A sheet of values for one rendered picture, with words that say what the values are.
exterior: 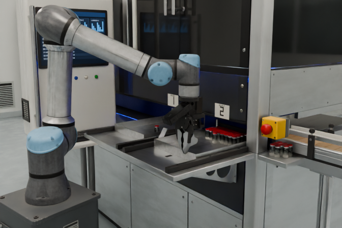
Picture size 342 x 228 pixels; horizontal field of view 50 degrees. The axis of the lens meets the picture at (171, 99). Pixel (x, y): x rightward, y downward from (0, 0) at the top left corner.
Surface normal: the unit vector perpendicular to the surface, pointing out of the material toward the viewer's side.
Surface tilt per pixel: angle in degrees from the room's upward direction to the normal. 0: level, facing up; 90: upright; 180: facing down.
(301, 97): 90
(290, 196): 90
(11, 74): 90
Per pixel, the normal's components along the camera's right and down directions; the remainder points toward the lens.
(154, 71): 0.00, 0.17
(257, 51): -0.79, 0.10
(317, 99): 0.61, 0.14
